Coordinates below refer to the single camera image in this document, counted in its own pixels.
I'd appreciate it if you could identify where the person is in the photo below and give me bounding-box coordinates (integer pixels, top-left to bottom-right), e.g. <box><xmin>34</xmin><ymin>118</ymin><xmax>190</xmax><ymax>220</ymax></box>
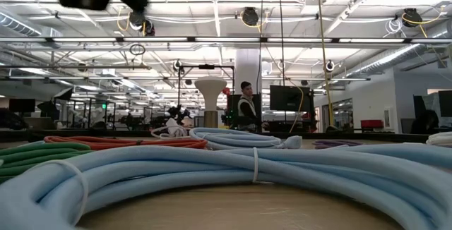
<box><xmin>410</xmin><ymin>109</ymin><xmax>441</xmax><ymax>135</ymax></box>
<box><xmin>231</xmin><ymin>80</ymin><xmax>270</xmax><ymax>133</ymax></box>

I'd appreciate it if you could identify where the black stand frame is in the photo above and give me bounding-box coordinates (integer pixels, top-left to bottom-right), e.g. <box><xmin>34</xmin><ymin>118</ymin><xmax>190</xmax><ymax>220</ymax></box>
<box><xmin>177</xmin><ymin>63</ymin><xmax>236</xmax><ymax>118</ymax></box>

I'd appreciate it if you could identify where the light blue cable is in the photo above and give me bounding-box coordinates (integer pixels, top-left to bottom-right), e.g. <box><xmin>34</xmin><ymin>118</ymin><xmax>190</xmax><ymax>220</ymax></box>
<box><xmin>0</xmin><ymin>143</ymin><xmax>452</xmax><ymax>230</ymax></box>
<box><xmin>189</xmin><ymin>127</ymin><xmax>304</xmax><ymax>151</ymax></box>

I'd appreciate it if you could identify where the white dome table lamp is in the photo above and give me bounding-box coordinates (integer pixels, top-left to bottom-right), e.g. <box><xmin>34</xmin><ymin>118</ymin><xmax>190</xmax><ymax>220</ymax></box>
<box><xmin>194</xmin><ymin>77</ymin><xmax>228</xmax><ymax>129</ymax></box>

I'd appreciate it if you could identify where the purple cable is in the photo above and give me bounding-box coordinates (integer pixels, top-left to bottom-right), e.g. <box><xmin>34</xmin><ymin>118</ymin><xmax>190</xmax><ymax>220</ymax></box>
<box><xmin>312</xmin><ymin>139</ymin><xmax>364</xmax><ymax>150</ymax></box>

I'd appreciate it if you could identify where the red box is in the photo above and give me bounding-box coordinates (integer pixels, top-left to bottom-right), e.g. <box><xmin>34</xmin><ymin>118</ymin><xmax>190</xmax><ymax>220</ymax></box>
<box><xmin>359</xmin><ymin>119</ymin><xmax>385</xmax><ymax>131</ymax></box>

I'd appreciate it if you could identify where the green cable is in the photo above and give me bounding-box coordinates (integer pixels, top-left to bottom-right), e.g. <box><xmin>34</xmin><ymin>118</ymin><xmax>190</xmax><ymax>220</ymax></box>
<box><xmin>0</xmin><ymin>142</ymin><xmax>93</xmax><ymax>185</ymax></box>

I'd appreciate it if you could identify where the white power adapter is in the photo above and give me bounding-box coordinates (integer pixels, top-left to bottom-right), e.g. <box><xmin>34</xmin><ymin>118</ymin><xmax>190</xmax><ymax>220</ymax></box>
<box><xmin>165</xmin><ymin>118</ymin><xmax>189</xmax><ymax>138</ymax></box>

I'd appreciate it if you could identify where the black ceiling cable reel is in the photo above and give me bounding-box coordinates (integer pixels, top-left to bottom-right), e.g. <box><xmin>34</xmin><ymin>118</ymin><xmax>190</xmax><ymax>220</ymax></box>
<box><xmin>241</xmin><ymin>6</ymin><xmax>261</xmax><ymax>28</ymax></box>
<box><xmin>129</xmin><ymin>9</ymin><xmax>156</xmax><ymax>37</ymax></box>
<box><xmin>402</xmin><ymin>7</ymin><xmax>424</xmax><ymax>29</ymax></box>

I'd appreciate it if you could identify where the black aluminium table frame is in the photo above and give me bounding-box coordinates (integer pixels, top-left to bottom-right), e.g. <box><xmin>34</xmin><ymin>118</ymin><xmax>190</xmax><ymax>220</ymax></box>
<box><xmin>0</xmin><ymin>127</ymin><xmax>430</xmax><ymax>145</ymax></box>

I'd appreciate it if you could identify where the thick yellow cable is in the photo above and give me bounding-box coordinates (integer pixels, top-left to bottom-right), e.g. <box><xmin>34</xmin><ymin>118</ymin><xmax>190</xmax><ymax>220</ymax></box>
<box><xmin>315</xmin><ymin>0</ymin><xmax>335</xmax><ymax>128</ymax></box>

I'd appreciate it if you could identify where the white cable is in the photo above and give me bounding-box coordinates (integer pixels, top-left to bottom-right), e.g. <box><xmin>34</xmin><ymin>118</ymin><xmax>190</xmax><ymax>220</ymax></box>
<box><xmin>425</xmin><ymin>131</ymin><xmax>452</xmax><ymax>149</ymax></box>

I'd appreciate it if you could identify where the small black monitor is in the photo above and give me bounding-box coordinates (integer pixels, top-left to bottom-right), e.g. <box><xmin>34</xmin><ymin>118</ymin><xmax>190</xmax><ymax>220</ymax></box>
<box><xmin>8</xmin><ymin>98</ymin><xmax>36</xmax><ymax>114</ymax></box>

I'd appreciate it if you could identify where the red cable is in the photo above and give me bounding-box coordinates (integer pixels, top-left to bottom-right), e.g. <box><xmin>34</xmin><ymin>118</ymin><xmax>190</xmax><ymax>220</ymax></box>
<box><xmin>44</xmin><ymin>135</ymin><xmax>209</xmax><ymax>152</ymax></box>

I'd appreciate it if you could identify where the light grey lamp cable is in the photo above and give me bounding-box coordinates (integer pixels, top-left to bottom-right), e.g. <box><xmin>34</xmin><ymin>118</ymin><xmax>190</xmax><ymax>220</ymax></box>
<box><xmin>150</xmin><ymin>126</ymin><xmax>198</xmax><ymax>140</ymax></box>

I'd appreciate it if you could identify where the large black monitor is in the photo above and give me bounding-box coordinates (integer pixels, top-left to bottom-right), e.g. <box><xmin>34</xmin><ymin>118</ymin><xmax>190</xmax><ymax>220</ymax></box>
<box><xmin>270</xmin><ymin>85</ymin><xmax>314</xmax><ymax>113</ymax></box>

